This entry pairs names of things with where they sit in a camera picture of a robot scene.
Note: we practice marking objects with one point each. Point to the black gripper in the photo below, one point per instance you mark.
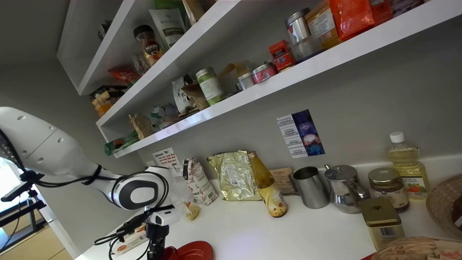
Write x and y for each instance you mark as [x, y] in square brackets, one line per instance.
[157, 236]

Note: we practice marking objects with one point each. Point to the gold lid square jar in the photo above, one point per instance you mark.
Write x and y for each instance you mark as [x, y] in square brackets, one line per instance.
[383, 221]

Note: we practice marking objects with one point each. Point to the white shelf unit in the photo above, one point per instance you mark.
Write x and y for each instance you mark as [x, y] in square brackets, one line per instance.
[232, 39]

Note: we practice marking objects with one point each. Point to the white red paper note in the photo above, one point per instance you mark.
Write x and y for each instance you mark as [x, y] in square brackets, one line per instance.
[168, 158]

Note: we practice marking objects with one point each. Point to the blue white wall leaflet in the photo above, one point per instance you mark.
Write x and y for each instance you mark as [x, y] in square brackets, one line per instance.
[301, 135]

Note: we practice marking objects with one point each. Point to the yellow snack bag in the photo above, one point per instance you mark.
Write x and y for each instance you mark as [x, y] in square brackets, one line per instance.
[265, 182]

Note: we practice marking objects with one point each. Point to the green white canister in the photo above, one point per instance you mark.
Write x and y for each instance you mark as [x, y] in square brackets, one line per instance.
[210, 85]

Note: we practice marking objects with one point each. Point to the white patterned carton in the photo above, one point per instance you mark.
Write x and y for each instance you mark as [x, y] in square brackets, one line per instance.
[201, 188]

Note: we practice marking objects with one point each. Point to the red plate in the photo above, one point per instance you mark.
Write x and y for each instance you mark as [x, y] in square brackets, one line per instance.
[196, 250]

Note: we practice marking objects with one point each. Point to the steel cup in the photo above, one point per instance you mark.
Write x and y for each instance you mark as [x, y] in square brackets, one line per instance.
[311, 188]

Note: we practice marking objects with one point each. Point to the red small box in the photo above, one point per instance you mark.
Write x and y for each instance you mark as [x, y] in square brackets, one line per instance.
[282, 55]

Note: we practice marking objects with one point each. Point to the white orange flat box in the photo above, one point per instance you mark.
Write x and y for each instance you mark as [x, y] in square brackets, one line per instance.
[131, 241]

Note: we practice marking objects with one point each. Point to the brown cardboard packet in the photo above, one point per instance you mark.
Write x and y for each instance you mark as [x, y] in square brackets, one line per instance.
[284, 179]

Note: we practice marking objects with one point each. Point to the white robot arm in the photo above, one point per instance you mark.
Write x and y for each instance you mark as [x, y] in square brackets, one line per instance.
[50, 158]

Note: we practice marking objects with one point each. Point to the woven straw basket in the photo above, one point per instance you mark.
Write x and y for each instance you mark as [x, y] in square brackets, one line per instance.
[444, 205]

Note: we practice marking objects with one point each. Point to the white green pouch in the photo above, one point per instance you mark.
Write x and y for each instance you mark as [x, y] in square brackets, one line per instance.
[170, 23]

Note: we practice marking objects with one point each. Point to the woven tray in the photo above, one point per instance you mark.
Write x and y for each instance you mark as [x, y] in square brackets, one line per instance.
[419, 249]

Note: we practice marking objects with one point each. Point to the pink round tin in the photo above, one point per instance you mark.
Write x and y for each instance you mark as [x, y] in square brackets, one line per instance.
[264, 72]

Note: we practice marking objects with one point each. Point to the orange snack bag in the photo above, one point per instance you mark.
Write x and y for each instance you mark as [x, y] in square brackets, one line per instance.
[357, 16]

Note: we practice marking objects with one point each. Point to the red cup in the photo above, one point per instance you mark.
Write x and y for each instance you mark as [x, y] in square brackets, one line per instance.
[170, 253]

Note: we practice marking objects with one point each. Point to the dark lid jar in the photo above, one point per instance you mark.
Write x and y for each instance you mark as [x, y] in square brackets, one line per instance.
[151, 48]

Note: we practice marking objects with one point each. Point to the black camera tripod stand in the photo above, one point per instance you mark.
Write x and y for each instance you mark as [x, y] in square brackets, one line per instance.
[27, 207]

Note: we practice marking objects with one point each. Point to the gold foil bag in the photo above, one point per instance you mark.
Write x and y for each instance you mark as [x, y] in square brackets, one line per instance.
[235, 175]

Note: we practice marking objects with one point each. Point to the silver tin can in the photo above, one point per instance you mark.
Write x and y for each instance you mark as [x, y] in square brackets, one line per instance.
[297, 26]

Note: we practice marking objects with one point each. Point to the steel milk jug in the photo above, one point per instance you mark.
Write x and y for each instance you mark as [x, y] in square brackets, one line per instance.
[346, 189]

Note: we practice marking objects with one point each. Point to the glass jar gold lid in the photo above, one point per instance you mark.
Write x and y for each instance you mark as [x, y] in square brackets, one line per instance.
[388, 182]

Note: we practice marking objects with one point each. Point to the yellow oil bottle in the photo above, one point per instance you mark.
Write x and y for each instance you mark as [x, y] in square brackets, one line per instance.
[406, 159]

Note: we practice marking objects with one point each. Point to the small yellow figurine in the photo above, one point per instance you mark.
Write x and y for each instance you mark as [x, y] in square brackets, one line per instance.
[193, 210]

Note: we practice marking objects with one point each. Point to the red packet on shelf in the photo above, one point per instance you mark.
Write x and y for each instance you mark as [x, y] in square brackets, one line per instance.
[125, 74]

